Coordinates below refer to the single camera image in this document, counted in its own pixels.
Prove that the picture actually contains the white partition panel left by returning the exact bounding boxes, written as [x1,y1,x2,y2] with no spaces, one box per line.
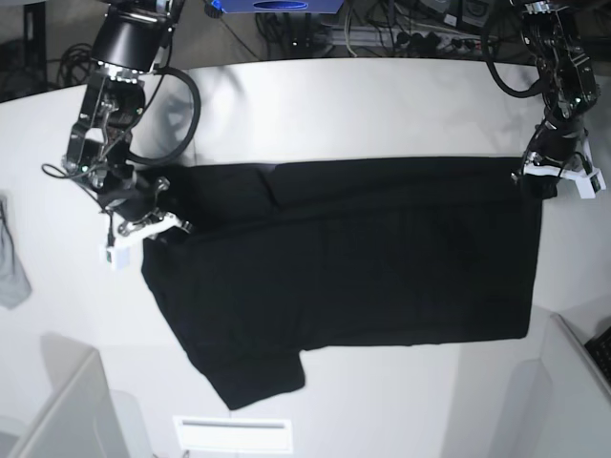
[8,348,131,458]

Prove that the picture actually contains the black T-shirt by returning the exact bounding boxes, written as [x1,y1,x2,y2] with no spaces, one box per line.
[141,157,557,410]

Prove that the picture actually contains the white partition panel right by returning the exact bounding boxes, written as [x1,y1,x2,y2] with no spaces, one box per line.
[497,315,610,457]

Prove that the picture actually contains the black keyboard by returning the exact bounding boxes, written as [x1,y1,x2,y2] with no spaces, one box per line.
[585,328,611,383]

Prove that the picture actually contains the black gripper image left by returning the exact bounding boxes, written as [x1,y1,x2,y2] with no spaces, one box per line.
[93,164,193,238]

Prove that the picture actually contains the white power strip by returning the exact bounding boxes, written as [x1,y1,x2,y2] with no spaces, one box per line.
[394,31,481,54]

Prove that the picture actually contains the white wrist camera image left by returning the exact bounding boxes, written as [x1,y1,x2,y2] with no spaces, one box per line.
[102,244,131,271]

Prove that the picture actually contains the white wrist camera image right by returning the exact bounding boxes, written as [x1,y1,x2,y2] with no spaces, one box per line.
[576,169,606,199]

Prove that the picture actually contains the grey cloth at table edge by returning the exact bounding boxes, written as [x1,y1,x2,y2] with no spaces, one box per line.
[1,194,32,310]

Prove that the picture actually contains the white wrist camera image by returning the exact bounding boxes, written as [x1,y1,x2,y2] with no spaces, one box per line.
[102,244,131,271]
[576,169,606,199]

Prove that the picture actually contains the white partition panel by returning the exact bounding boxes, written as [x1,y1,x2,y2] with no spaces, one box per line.
[8,348,131,458]
[497,315,610,457]

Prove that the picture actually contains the blue box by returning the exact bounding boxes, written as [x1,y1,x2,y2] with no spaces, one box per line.
[212,0,344,14]

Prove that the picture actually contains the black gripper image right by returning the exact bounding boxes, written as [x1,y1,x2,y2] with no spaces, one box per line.
[511,112,594,184]

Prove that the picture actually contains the coiled black cables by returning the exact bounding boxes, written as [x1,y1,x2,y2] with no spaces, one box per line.
[55,42,96,90]

